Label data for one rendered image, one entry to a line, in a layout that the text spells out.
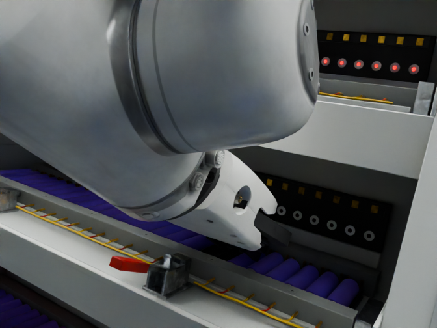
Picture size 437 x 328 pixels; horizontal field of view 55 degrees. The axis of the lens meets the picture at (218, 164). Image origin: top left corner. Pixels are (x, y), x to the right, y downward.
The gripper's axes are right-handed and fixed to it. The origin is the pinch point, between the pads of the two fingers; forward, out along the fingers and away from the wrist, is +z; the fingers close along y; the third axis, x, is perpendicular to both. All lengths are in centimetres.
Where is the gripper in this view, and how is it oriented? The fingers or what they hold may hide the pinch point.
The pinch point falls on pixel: (238, 235)
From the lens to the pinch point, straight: 42.2
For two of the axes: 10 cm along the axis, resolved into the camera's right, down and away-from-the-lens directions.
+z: 3.5, 4.4, 8.2
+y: -8.5, -2.1, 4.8
